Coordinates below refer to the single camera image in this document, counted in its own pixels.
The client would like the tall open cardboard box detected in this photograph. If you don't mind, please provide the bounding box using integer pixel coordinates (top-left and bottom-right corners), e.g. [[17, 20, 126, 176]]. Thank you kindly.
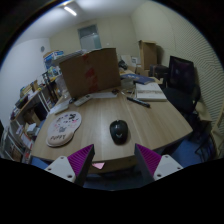
[[138, 39, 158, 71]]

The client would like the wide white remote control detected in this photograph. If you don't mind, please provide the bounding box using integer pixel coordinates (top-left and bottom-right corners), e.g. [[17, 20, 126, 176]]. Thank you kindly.
[[73, 94, 94, 108]]

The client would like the large brown cardboard box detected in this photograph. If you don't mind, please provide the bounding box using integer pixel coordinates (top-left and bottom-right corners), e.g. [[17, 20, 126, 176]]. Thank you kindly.
[[59, 47, 122, 100]]

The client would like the frosted window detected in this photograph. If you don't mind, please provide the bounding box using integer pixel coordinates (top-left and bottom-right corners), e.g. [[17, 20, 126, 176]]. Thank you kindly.
[[77, 24, 102, 52]]

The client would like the black marker pen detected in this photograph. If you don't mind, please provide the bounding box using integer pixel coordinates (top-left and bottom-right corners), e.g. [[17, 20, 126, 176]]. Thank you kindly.
[[126, 96, 151, 108]]

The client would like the white shelf unit with books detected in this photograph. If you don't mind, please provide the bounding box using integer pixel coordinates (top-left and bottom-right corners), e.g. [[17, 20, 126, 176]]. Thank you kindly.
[[0, 116, 38, 164]]

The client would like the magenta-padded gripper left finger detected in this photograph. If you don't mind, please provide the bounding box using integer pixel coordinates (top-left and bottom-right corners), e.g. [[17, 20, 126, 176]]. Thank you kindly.
[[44, 143, 96, 187]]

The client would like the ceiling tube light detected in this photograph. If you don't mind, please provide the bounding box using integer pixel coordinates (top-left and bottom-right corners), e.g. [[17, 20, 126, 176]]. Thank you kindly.
[[63, 5, 78, 17]]

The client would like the beige printed mouse pad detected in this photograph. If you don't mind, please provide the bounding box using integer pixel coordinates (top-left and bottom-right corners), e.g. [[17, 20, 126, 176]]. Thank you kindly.
[[45, 110, 83, 148]]

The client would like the plain white paper sheet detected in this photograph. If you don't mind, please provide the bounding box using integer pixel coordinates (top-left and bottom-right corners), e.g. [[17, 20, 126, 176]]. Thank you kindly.
[[91, 91, 118, 100]]

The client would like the thick white book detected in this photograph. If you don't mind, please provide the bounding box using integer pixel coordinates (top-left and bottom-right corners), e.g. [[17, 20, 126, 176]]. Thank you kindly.
[[134, 82, 168, 102]]

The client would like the dark storage box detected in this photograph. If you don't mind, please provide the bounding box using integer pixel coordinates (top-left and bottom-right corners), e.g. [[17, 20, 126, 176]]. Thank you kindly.
[[148, 64, 169, 79]]

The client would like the white printed paper sheet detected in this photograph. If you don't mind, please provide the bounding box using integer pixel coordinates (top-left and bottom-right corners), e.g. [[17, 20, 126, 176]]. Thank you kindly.
[[49, 99, 72, 116]]

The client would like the pink sticky note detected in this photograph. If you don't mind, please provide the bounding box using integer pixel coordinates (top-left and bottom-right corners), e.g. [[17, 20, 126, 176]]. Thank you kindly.
[[92, 161, 106, 170]]

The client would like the black computer mouse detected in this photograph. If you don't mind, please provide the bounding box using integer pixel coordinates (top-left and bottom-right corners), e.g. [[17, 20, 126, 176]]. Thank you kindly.
[[109, 119, 129, 146]]

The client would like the blue book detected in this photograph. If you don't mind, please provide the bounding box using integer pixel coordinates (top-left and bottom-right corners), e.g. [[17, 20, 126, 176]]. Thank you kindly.
[[120, 73, 156, 86]]

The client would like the blue and white cabinet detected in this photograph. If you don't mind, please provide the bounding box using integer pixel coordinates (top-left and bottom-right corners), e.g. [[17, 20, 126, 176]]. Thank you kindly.
[[43, 49, 65, 79]]

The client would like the small cardboard box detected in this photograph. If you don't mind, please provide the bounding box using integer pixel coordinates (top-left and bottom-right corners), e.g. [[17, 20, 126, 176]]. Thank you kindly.
[[23, 109, 42, 127]]

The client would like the clear plastic container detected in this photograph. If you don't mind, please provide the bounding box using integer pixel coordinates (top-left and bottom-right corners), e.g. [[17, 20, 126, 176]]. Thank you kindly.
[[54, 74, 71, 99]]

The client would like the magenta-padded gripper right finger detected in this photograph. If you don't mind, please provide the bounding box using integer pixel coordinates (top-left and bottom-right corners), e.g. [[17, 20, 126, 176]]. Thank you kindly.
[[134, 143, 184, 185]]

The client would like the black metal stand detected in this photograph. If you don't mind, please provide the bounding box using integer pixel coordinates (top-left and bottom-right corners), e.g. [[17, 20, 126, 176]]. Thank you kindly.
[[41, 71, 61, 101]]

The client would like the black office chair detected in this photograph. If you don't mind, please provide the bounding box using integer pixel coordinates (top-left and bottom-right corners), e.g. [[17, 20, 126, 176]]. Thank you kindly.
[[163, 55, 208, 158]]

